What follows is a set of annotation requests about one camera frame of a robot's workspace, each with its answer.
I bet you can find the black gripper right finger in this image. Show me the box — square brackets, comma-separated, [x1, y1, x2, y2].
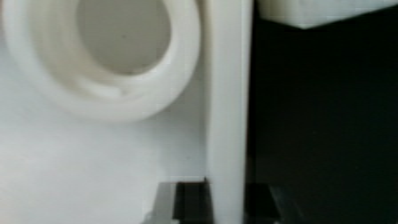
[244, 183, 281, 224]

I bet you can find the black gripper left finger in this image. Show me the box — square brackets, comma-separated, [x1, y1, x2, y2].
[141, 180, 214, 224]

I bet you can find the white square tabletop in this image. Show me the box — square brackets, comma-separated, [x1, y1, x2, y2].
[0, 0, 253, 224]

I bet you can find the white U-shaped obstacle fence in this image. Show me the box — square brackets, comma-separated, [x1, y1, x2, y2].
[258, 0, 398, 29]

